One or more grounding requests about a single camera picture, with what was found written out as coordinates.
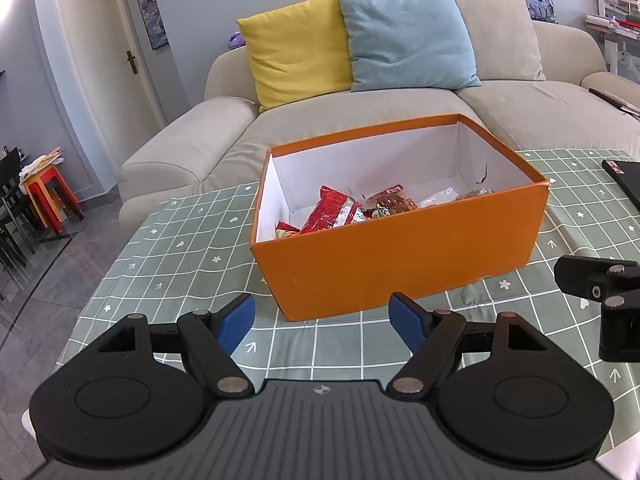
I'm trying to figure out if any black notebook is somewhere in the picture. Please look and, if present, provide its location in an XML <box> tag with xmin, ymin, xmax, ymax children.
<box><xmin>601</xmin><ymin>159</ymin><xmax>640</xmax><ymax>203</ymax></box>

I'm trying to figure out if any pale cloth bundle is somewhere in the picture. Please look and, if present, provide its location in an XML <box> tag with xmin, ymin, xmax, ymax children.
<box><xmin>19</xmin><ymin>147</ymin><xmax>66</xmax><ymax>181</ymax></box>

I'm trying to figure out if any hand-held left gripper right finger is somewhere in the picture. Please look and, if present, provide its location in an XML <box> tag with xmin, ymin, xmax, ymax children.
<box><xmin>387</xmin><ymin>292</ymin><xmax>581</xmax><ymax>396</ymax></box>

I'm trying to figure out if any red spicy strip packet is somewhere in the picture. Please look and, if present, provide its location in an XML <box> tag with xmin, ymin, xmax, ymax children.
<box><xmin>364</xmin><ymin>184</ymin><xmax>407</xmax><ymax>205</ymax></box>

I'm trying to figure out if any red plastic stool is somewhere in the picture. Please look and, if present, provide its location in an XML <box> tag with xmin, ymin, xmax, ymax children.
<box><xmin>22</xmin><ymin>165</ymin><xmax>85</xmax><ymax>235</ymax></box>

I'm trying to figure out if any beige sofa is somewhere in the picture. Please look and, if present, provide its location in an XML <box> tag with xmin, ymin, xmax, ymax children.
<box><xmin>116</xmin><ymin>0</ymin><xmax>640</xmax><ymax>221</ymax></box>

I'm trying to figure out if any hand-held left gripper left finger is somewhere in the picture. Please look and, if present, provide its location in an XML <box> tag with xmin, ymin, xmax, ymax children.
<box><xmin>65</xmin><ymin>294</ymin><xmax>256</xmax><ymax>396</ymax></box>

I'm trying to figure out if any wall poster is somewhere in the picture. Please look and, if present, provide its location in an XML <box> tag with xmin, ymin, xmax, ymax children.
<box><xmin>129</xmin><ymin>0</ymin><xmax>168</xmax><ymax>51</ymax></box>

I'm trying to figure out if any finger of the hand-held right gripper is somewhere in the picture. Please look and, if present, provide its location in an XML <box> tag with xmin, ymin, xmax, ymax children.
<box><xmin>554</xmin><ymin>255</ymin><xmax>640</xmax><ymax>361</ymax></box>

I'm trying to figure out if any beige pillow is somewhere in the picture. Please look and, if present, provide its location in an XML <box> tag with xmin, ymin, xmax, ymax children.
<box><xmin>429</xmin><ymin>0</ymin><xmax>547</xmax><ymax>83</ymax></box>

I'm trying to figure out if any black dining chair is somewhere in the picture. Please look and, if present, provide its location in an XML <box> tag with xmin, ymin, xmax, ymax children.
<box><xmin>0</xmin><ymin>147</ymin><xmax>37</xmax><ymax>268</ymax></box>

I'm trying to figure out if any long white snack packet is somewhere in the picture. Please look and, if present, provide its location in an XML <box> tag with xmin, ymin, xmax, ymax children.
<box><xmin>417</xmin><ymin>187</ymin><xmax>461</xmax><ymax>208</ymax></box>

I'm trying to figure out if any yellow pillow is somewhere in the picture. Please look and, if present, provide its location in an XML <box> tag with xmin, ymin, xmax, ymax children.
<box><xmin>236</xmin><ymin>0</ymin><xmax>353</xmax><ymax>113</ymax></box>

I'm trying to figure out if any green checked tablecloth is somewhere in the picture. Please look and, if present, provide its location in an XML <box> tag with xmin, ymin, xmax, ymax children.
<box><xmin>50</xmin><ymin>149</ymin><xmax>640</xmax><ymax>456</ymax></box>

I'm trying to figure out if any blue pillow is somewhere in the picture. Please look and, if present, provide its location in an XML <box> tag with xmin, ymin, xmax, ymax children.
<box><xmin>337</xmin><ymin>0</ymin><xmax>482</xmax><ymax>93</ymax></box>

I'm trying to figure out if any orange cardboard box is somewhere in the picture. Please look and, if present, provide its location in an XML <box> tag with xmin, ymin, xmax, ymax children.
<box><xmin>248</xmin><ymin>113</ymin><xmax>551</xmax><ymax>322</ymax></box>

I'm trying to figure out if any red packet with white label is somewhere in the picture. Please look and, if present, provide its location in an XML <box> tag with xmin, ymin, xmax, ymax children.
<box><xmin>300</xmin><ymin>186</ymin><xmax>363</xmax><ymax>233</ymax></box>

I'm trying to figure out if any white shelf with books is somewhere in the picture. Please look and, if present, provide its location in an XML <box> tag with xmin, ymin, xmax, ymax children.
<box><xmin>585</xmin><ymin>0</ymin><xmax>640</xmax><ymax>76</ymax></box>

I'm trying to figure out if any yellow plastic stool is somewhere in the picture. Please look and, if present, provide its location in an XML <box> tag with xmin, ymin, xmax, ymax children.
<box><xmin>35</xmin><ymin>187</ymin><xmax>68</xmax><ymax>226</ymax></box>

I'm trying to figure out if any white door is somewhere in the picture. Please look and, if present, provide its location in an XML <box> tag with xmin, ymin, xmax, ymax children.
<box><xmin>52</xmin><ymin>0</ymin><xmax>168</xmax><ymax>133</ymax></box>

